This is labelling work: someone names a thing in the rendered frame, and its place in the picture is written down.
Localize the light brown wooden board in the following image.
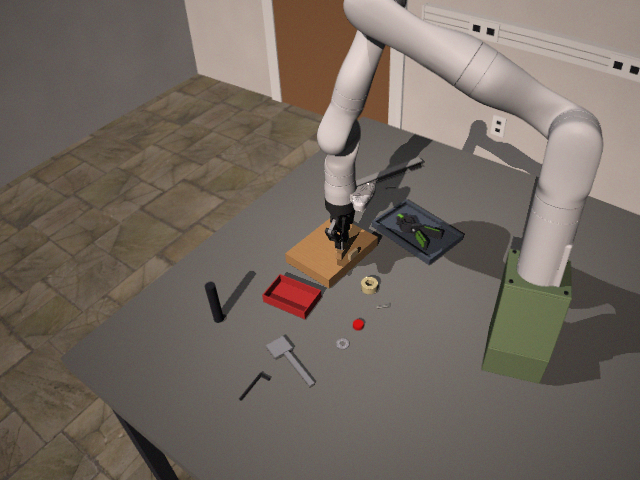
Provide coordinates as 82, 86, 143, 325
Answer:
285, 219, 378, 288

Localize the red rectangular tray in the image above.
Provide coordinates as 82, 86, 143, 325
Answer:
262, 274, 321, 319

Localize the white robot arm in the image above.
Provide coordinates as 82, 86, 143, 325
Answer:
317, 0, 603, 287

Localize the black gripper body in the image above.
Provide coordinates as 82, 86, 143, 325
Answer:
325, 199, 354, 228

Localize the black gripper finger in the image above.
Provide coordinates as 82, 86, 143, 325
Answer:
343, 210, 355, 243
325, 217, 347, 250

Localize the cream ring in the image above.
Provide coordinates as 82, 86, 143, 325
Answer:
361, 277, 378, 294

